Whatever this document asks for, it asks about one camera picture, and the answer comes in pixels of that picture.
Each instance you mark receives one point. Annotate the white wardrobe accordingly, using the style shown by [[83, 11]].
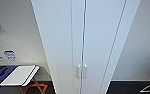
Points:
[[130, 20]]

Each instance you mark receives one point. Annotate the white board black edge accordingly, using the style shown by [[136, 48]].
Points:
[[19, 75]]

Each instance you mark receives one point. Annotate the white wardrobe door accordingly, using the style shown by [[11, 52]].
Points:
[[102, 33], [57, 33]]

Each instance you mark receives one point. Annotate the orange folding stand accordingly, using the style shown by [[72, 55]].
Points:
[[32, 87]]

